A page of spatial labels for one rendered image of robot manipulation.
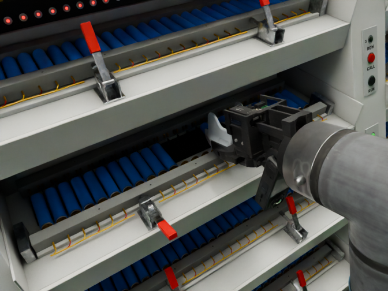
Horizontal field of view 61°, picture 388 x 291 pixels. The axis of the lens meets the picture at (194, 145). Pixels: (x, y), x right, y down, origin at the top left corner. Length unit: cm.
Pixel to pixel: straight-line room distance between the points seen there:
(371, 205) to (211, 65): 27
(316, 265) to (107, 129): 64
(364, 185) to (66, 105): 33
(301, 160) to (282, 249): 34
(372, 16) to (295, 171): 40
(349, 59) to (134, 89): 40
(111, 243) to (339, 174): 31
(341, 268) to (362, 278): 52
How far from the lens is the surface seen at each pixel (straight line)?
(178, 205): 51
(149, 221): 47
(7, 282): 47
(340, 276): 90
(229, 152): 48
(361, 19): 68
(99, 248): 49
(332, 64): 69
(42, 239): 49
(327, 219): 75
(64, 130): 41
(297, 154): 38
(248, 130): 43
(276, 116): 44
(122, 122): 43
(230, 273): 65
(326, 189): 36
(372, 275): 39
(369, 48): 70
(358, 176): 33
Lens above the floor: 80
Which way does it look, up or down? 22 degrees down
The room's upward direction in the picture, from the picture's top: 14 degrees counter-clockwise
